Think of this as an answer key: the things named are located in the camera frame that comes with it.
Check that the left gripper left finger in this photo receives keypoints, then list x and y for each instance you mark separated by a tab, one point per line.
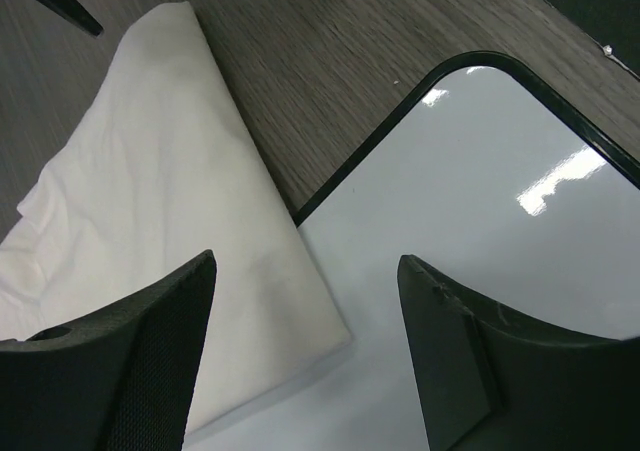
119	378

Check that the white folding board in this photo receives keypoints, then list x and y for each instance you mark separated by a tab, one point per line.
488	175

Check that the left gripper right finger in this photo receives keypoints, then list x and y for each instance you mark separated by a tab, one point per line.
492	378

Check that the white t shirt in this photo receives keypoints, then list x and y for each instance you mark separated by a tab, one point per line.
160	168

